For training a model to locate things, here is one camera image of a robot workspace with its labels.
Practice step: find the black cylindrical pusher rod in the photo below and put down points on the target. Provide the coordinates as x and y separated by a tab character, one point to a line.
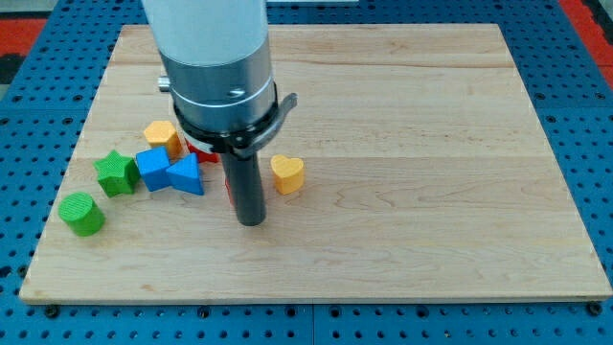
244	182

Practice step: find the red circle block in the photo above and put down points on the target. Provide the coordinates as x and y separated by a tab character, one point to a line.
202	156

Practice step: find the black clamp with lever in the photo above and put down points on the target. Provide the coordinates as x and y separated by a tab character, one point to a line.
244	142

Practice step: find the yellow heart block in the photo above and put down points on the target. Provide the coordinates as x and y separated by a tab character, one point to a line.
289	173

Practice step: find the blue triangle block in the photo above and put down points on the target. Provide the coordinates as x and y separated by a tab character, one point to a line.
184	175

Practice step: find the green star block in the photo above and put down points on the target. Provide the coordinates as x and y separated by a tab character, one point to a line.
117	174

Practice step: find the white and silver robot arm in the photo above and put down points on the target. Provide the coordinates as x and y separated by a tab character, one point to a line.
217	58

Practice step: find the blue cube block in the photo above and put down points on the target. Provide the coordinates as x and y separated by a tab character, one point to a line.
152	165

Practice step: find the green cylinder block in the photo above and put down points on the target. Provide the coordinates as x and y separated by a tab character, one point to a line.
81	214

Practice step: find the wooden board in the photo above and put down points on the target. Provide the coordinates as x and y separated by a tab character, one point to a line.
429	179

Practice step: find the yellow hexagon block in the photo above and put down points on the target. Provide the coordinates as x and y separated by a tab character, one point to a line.
164	134

